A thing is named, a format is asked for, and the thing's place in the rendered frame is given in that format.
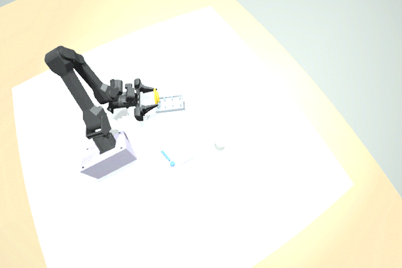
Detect yellow plate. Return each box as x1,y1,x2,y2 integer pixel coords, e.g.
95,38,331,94
153,88,160,104

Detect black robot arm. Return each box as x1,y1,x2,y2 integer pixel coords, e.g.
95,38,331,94
44,45,135,154

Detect grey dish rack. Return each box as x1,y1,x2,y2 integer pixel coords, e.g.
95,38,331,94
155,87,185,114

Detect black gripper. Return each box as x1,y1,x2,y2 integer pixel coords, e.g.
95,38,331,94
121,78,159,122

